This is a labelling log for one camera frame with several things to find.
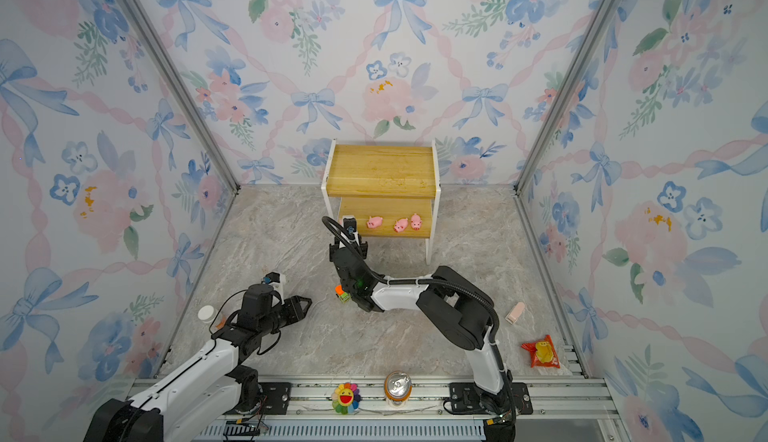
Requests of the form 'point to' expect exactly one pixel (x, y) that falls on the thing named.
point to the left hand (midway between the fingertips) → (307, 300)
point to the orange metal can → (397, 388)
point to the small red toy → (542, 353)
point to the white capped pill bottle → (207, 313)
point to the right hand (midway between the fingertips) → (343, 226)
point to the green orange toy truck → (343, 296)
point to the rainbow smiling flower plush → (346, 398)
